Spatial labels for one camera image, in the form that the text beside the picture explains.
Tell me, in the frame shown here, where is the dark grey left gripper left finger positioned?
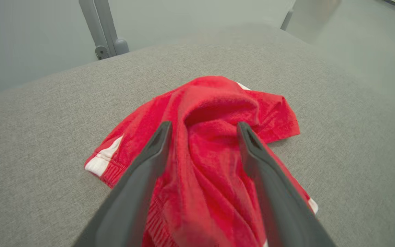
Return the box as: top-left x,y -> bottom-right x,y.
73,121 -> 172,247

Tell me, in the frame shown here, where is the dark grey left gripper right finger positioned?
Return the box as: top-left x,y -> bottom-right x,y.
238,122 -> 337,247

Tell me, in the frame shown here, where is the red shirt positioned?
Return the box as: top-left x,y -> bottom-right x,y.
84,76 -> 319,247

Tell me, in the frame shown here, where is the grey metal partition post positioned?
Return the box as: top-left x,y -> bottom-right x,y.
79,0 -> 130,61

